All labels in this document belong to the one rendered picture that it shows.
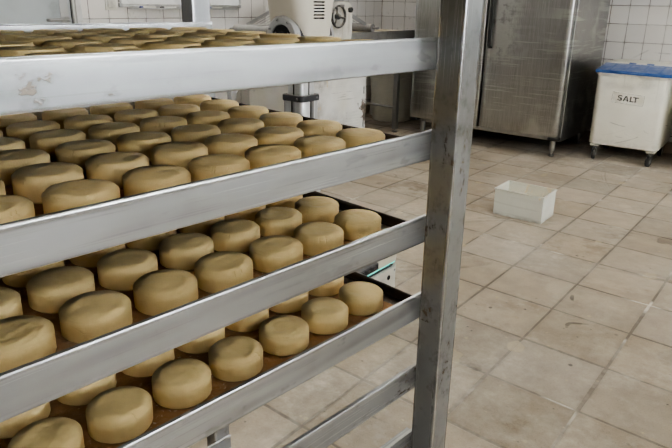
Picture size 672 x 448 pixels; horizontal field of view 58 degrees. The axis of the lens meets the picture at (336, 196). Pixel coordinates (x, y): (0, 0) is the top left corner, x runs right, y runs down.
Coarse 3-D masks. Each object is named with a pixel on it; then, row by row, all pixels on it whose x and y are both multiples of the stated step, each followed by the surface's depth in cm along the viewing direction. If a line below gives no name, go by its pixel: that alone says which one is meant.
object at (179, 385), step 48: (336, 288) 70; (240, 336) 57; (288, 336) 58; (96, 384) 50; (144, 384) 53; (192, 384) 50; (0, 432) 46; (48, 432) 44; (96, 432) 46; (144, 432) 47
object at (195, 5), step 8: (184, 0) 86; (192, 0) 85; (200, 0) 85; (208, 0) 86; (184, 8) 86; (192, 8) 85; (200, 8) 86; (208, 8) 87; (184, 16) 87; (192, 16) 85; (200, 16) 86; (208, 16) 87; (216, 432) 107; (224, 432) 108; (208, 440) 109; (216, 440) 107
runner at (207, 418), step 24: (384, 312) 61; (408, 312) 65; (336, 336) 57; (360, 336) 59; (384, 336) 62; (288, 360) 53; (312, 360) 55; (336, 360) 58; (240, 384) 49; (264, 384) 51; (288, 384) 53; (216, 408) 48; (240, 408) 50; (168, 432) 45; (192, 432) 47
